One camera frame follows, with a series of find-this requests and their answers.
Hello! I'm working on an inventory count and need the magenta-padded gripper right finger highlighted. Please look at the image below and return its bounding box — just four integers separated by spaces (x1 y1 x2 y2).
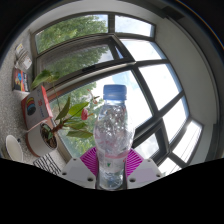
123 148 164 190

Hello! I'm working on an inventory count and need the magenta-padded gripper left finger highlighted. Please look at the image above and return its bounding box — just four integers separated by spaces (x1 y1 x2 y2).
60 147 101 190

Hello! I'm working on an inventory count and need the clear water bottle blue cap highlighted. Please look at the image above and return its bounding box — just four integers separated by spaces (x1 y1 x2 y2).
93 83 135 190

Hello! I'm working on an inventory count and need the black grid trivet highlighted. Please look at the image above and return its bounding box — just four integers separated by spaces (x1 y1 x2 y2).
33 153 66 177

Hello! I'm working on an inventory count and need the potted plant in white pot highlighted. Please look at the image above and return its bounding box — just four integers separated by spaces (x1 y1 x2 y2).
25 69 101 158

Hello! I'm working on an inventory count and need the red and white carton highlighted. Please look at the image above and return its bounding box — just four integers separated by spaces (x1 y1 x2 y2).
20 85 54 131

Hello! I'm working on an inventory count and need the white packets stack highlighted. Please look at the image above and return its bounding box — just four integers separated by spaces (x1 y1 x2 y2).
14 42 33 71

